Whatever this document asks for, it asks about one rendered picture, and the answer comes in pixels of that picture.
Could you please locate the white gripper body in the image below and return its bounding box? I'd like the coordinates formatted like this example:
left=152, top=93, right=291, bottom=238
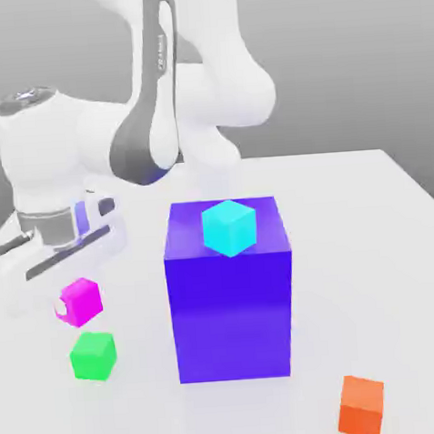
left=0, top=213, right=133, bottom=314

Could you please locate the small magenta cube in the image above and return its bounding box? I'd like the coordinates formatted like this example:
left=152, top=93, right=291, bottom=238
left=52, top=276, right=106, bottom=330

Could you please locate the small green cube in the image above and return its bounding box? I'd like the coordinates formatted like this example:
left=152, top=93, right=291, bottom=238
left=67, top=329, right=120, bottom=384

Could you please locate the small cyan cube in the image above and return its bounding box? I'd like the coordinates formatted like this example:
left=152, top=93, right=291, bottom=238
left=199, top=197, right=260, bottom=260

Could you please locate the small orange cube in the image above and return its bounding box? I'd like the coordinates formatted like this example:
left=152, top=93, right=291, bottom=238
left=334, top=372, right=389, bottom=434

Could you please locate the large purple box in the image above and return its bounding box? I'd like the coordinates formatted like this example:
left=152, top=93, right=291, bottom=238
left=159, top=194, right=301, bottom=386

